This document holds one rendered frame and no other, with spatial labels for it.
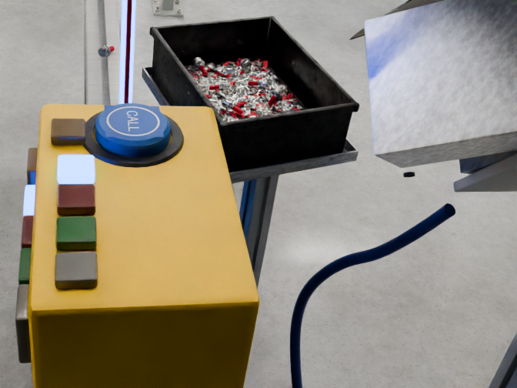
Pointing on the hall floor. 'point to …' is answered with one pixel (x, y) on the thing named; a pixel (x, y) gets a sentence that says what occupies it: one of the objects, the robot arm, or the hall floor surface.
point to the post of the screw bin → (257, 218)
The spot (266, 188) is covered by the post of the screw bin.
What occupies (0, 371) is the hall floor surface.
